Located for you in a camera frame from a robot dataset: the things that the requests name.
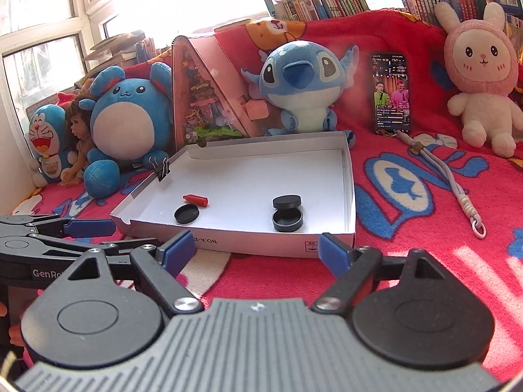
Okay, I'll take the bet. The blue round mouse plush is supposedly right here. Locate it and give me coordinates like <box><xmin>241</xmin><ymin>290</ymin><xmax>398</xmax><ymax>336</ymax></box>
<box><xmin>80</xmin><ymin>62</ymin><xmax>174</xmax><ymax>198</ymax></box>

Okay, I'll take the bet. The smartphone with lit screen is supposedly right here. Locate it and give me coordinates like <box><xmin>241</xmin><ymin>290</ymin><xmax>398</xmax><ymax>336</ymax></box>
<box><xmin>371</xmin><ymin>53</ymin><xmax>411</xmax><ymax>135</ymax></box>

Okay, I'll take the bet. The blue Stitch plush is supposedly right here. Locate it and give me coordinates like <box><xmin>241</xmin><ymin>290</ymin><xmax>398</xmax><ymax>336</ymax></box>
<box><xmin>241</xmin><ymin>40</ymin><xmax>360</xmax><ymax>136</ymax></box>

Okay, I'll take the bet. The Doraemon plush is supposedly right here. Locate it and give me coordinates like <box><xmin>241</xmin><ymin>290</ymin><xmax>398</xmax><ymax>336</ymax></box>
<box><xmin>26</xmin><ymin>105</ymin><xmax>77</xmax><ymax>188</ymax></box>

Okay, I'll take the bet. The black binder clip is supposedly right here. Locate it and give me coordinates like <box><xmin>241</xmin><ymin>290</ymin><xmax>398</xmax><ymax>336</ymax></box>
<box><xmin>149</xmin><ymin>157</ymin><xmax>170</xmax><ymax>181</ymax></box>

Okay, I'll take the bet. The white cardboard box tray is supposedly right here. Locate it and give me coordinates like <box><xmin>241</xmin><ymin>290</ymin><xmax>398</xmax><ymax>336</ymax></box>
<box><xmin>111</xmin><ymin>131</ymin><xmax>355</xmax><ymax>258</ymax></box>

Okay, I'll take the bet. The grey lanyard strap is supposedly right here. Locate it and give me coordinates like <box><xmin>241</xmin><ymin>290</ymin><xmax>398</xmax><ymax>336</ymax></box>
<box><xmin>394</xmin><ymin>127</ymin><xmax>489</xmax><ymax>240</ymax></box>

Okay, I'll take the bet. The pink bunny plush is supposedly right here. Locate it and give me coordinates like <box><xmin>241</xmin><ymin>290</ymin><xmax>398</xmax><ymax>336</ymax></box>
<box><xmin>434</xmin><ymin>2</ymin><xmax>522</xmax><ymax>158</ymax></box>

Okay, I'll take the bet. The row of books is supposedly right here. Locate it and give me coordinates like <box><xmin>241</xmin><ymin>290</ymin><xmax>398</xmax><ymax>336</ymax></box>
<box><xmin>264</xmin><ymin>0</ymin><xmax>370</xmax><ymax>22</ymax></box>

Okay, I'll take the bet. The pink triangular toy box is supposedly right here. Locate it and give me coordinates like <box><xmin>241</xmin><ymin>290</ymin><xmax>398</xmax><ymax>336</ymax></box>
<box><xmin>172</xmin><ymin>36</ymin><xmax>269</xmax><ymax>150</ymax></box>

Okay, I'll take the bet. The black round open case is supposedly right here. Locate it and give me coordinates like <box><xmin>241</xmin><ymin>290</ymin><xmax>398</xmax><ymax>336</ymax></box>
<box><xmin>272</xmin><ymin>195</ymin><xmax>303</xmax><ymax>233</ymax></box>

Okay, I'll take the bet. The brown-haired doll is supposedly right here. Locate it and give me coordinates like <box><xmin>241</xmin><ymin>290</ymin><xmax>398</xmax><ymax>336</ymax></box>
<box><xmin>60</xmin><ymin>93</ymin><xmax>95</xmax><ymax>185</ymax></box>

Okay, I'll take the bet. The black round lid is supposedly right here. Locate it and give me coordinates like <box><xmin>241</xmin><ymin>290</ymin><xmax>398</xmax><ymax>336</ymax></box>
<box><xmin>174</xmin><ymin>204</ymin><xmax>199</xmax><ymax>225</ymax></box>

